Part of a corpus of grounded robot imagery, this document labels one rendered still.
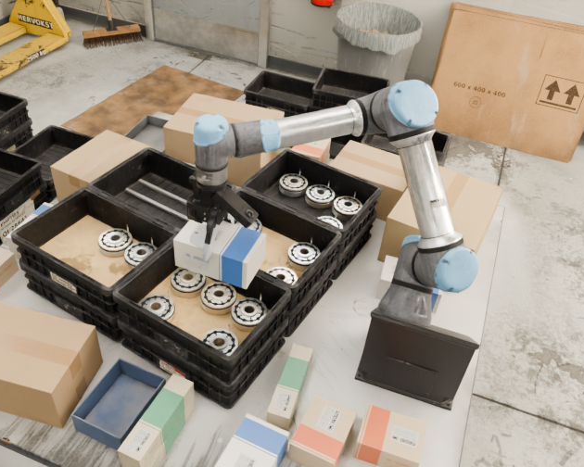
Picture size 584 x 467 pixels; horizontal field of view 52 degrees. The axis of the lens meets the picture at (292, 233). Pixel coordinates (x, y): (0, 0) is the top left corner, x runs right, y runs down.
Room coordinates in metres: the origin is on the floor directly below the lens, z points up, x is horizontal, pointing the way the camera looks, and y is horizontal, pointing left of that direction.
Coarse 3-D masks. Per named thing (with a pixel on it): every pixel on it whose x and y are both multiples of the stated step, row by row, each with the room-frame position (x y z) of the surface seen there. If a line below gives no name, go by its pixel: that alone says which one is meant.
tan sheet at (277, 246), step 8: (264, 232) 1.50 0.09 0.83; (272, 232) 1.51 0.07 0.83; (272, 240) 1.46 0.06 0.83; (280, 240) 1.47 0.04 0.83; (288, 240) 1.47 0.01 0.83; (272, 248) 1.42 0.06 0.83; (280, 248) 1.43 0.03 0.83; (288, 248) 1.43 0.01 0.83; (272, 256) 1.39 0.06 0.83; (280, 256) 1.39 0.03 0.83; (264, 264) 1.35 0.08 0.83; (272, 264) 1.35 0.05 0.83; (280, 264) 1.35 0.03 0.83; (296, 272) 1.33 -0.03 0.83
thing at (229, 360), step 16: (160, 256) 1.24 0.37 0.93; (288, 288) 1.16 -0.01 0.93; (128, 304) 1.04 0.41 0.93; (160, 320) 1.00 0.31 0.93; (272, 320) 1.06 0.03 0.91; (176, 336) 0.97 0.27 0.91; (192, 336) 0.96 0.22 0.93; (256, 336) 0.99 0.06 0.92; (208, 352) 0.92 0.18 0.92; (240, 352) 0.93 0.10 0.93
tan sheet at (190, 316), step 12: (168, 276) 1.25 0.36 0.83; (156, 288) 1.20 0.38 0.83; (168, 288) 1.20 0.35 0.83; (180, 300) 1.16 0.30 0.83; (192, 300) 1.17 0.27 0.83; (180, 312) 1.12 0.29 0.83; (192, 312) 1.12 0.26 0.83; (204, 312) 1.13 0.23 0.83; (180, 324) 1.07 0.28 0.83; (192, 324) 1.08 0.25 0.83; (204, 324) 1.08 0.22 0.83; (216, 324) 1.09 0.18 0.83; (240, 336) 1.05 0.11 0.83
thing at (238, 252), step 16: (192, 224) 1.15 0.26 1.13; (224, 224) 1.17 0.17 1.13; (176, 240) 1.09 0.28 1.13; (224, 240) 1.11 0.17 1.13; (240, 240) 1.11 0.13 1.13; (256, 240) 1.12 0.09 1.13; (176, 256) 1.09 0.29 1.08; (192, 256) 1.08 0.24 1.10; (224, 256) 1.05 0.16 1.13; (240, 256) 1.05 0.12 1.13; (256, 256) 1.09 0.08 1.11; (208, 272) 1.06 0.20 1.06; (224, 272) 1.05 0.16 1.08; (240, 272) 1.04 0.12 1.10; (256, 272) 1.09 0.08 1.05
